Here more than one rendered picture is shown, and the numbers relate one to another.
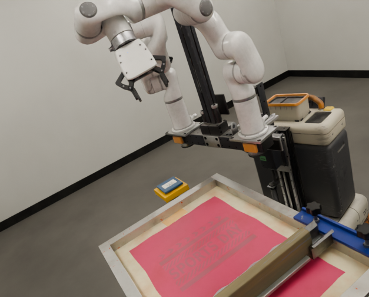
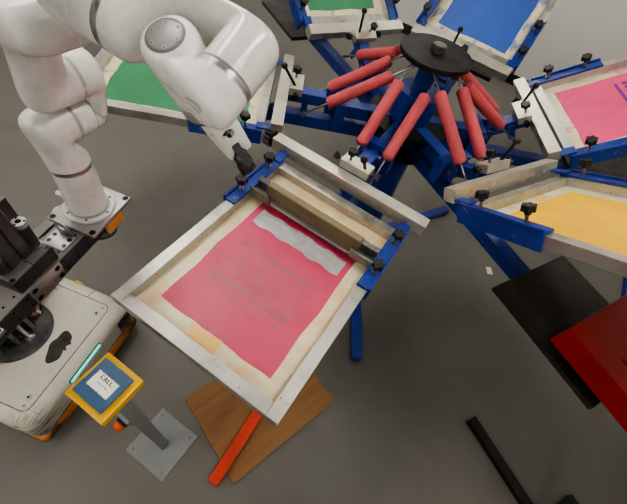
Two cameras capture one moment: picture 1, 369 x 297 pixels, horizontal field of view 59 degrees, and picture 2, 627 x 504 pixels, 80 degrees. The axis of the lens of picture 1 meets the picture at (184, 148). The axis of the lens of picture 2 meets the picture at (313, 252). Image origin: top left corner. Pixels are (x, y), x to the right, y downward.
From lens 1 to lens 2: 1.38 m
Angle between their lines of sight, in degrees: 95
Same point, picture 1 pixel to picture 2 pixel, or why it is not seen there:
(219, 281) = (300, 259)
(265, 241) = (250, 232)
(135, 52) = not seen: hidden behind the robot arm
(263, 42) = not seen: outside the picture
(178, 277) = (301, 296)
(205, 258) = (276, 278)
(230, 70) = (73, 122)
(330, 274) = not seen: hidden behind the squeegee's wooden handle
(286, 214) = (225, 210)
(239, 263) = (278, 248)
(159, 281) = (309, 313)
